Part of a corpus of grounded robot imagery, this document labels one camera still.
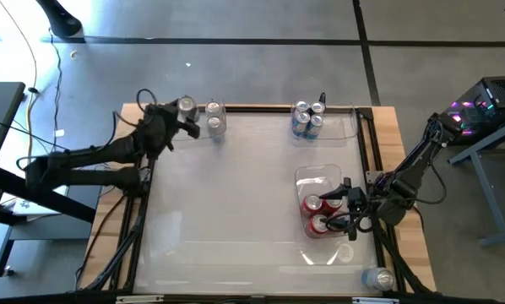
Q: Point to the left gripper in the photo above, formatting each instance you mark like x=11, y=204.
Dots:
x=159, y=128

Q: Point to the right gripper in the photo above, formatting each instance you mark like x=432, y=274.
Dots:
x=360, y=207

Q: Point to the blue silver Red Bull can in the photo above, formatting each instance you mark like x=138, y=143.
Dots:
x=301, y=119
x=318, y=106
x=302, y=105
x=316, y=122

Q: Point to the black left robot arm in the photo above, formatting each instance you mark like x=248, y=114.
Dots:
x=88, y=154

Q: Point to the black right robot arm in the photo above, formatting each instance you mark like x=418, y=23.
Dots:
x=417, y=162

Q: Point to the clear plastic bin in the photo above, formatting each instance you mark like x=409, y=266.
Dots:
x=316, y=177
x=202, y=135
x=341, y=126

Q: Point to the grey metal stand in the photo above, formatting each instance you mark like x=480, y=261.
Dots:
x=489, y=198

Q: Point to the black office chair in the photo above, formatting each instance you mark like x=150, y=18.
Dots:
x=62, y=21

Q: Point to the white cardboard box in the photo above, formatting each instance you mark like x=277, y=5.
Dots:
x=28, y=207

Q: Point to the black desktop computer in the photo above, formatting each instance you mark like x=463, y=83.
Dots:
x=501, y=90

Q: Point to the grey corner bracket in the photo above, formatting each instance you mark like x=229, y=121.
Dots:
x=373, y=175

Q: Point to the black frame strut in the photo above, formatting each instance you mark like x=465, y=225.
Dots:
x=117, y=257
x=400, y=262

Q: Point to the white frame bracket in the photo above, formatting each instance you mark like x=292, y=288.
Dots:
x=375, y=301
x=138, y=299

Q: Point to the short black post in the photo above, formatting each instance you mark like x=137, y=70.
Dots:
x=322, y=98

